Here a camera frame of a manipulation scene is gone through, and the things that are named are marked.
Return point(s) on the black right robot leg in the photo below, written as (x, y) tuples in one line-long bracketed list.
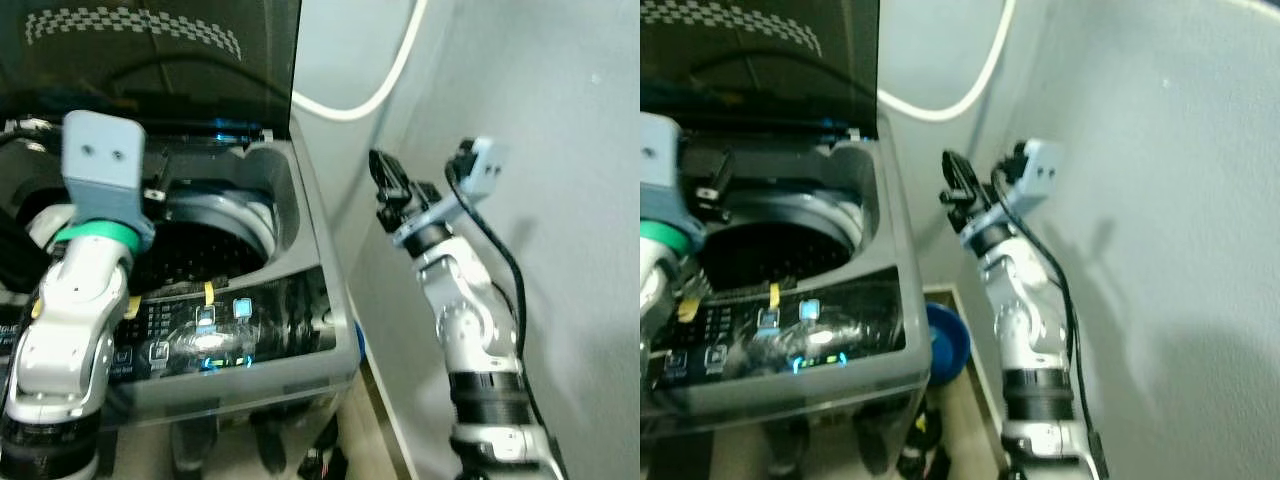
[(268, 440), (875, 445)]

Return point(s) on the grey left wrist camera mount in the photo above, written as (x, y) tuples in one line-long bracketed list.
[(660, 165), (100, 160)]

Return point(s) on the yellow tape strip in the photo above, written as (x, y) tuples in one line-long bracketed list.
[(132, 308), (36, 309), (688, 310), (774, 296), (208, 294)]

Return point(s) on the perforated washer drum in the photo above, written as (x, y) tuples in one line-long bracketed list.
[(215, 245), (790, 250)]

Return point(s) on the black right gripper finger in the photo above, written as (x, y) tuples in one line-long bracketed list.
[(949, 174), (378, 172), (398, 175), (968, 176)]

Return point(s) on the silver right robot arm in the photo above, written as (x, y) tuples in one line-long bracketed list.
[(470, 320), (1030, 320)]

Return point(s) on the black robot leg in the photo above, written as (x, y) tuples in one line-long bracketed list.
[(268, 440), (875, 445), (788, 448)]

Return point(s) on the grey top-load washing machine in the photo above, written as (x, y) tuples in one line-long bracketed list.
[(300, 250), (895, 250)]

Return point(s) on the blue plastic basin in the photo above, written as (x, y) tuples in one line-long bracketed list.
[(359, 343), (948, 345)]

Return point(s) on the black washer control panel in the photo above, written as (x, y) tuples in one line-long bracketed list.
[(250, 325), (820, 325)]

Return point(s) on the black left robot leg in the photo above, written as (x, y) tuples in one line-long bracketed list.
[(788, 448)]

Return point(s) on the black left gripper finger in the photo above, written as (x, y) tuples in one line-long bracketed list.
[(167, 205), (721, 208), (703, 208), (150, 207)]

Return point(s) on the dark glass washer lid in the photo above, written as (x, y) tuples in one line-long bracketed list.
[(160, 50), (760, 60)]

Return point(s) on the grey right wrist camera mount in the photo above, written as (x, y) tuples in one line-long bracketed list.
[(1040, 168), (482, 165)]

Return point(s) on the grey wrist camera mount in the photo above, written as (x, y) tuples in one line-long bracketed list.
[(100, 160), (1040, 168), (660, 165), (482, 165)]

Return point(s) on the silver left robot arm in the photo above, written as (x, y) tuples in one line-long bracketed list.
[(655, 275), (70, 320)]

